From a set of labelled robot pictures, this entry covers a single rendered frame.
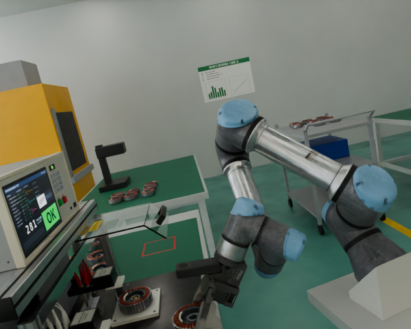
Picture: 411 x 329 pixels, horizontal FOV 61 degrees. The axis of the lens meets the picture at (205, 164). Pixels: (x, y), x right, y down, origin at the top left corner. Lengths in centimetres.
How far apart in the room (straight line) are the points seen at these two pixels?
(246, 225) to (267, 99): 556
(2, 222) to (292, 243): 64
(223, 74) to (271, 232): 547
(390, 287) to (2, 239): 93
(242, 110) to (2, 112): 395
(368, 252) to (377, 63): 621
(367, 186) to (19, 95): 418
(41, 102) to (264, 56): 368
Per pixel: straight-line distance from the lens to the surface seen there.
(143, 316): 120
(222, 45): 628
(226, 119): 102
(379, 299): 105
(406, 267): 107
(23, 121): 467
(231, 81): 624
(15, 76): 497
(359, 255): 107
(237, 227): 87
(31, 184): 99
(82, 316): 102
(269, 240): 86
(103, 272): 122
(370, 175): 100
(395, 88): 730
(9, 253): 90
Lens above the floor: 139
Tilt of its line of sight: 11 degrees down
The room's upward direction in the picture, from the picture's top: 12 degrees counter-clockwise
